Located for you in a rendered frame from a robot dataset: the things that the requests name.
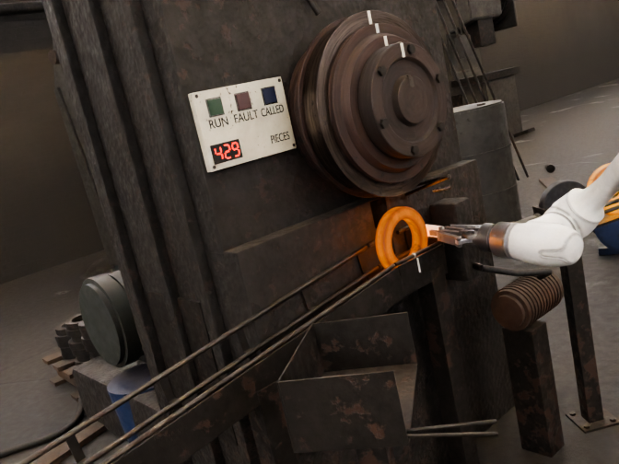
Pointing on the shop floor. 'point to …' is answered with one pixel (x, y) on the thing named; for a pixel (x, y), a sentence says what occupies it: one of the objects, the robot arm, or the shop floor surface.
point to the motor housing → (531, 359)
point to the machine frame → (250, 201)
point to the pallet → (70, 351)
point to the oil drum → (490, 156)
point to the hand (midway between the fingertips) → (432, 230)
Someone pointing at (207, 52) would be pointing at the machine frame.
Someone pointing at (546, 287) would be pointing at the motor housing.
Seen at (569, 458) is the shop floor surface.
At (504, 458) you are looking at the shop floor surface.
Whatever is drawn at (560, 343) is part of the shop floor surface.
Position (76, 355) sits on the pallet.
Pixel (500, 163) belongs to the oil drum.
